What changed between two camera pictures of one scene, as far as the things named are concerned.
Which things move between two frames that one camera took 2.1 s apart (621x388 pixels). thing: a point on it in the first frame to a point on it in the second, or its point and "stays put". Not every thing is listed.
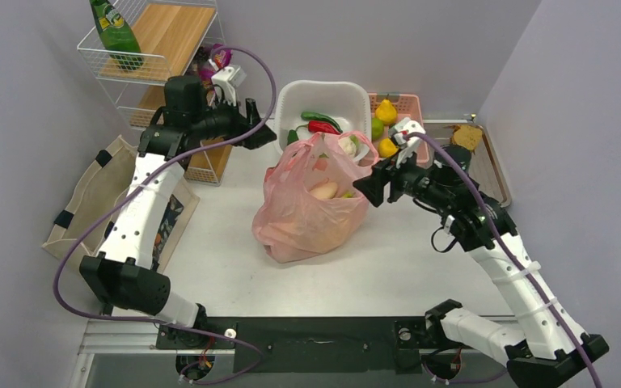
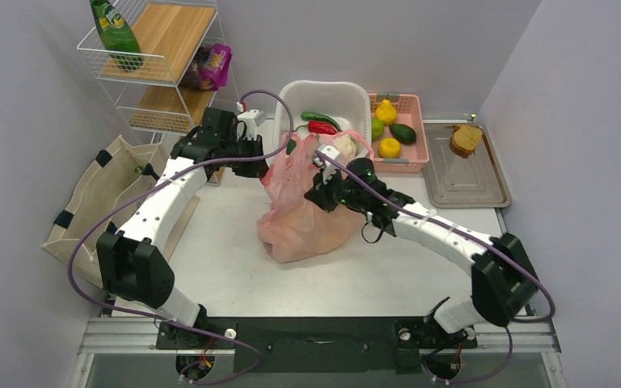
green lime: x=377 y=128 stays put
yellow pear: x=386 y=111 stays put
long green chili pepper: x=311 y=115 stays put
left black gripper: x=241 y=124 to x=254 y=169
